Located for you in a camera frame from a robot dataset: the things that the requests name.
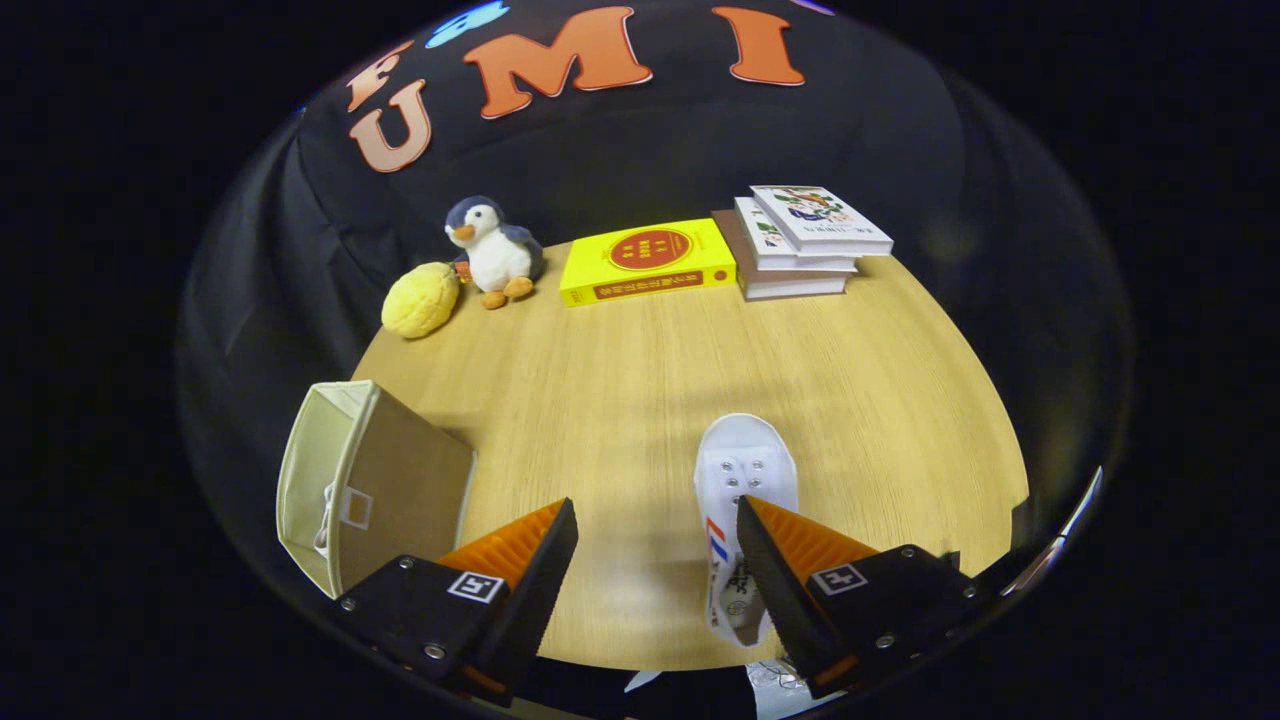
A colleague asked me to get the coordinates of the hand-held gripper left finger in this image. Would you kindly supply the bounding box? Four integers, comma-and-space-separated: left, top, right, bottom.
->
333, 497, 580, 708

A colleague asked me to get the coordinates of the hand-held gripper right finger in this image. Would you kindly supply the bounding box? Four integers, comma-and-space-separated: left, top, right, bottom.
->
735, 495, 986, 701

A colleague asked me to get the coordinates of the brown fabric storage box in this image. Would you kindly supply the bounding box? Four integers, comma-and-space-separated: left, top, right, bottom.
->
276, 379, 477, 600

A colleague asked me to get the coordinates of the yellow bun plush toy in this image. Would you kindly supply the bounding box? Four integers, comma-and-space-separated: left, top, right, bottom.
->
381, 262, 462, 340

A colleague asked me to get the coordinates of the penguin plush toy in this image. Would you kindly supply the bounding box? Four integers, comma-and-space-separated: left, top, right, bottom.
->
444, 195, 546, 311

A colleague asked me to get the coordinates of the yellow book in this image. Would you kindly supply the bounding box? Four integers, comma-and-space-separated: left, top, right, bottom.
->
559, 218, 738, 309

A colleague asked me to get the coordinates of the white illustrated cover book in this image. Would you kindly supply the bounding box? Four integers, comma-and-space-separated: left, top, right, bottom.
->
749, 185, 895, 258

